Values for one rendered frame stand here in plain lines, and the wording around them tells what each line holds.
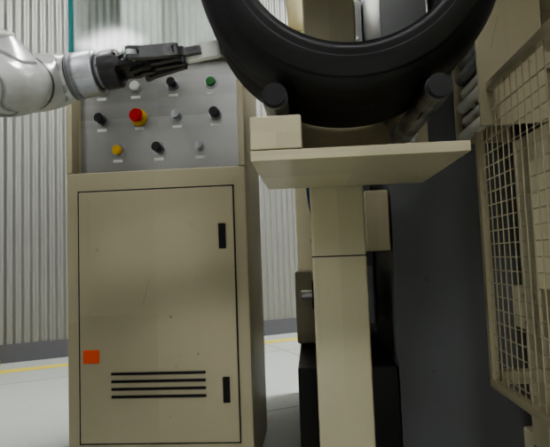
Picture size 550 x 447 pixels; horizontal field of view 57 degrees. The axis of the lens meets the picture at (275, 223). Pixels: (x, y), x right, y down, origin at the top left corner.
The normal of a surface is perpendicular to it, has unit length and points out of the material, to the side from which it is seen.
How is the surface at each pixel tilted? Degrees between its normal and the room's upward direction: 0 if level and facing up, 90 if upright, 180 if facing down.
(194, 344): 90
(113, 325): 90
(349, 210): 90
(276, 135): 90
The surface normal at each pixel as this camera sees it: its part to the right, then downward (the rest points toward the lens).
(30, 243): 0.42, -0.08
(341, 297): -0.07, -0.07
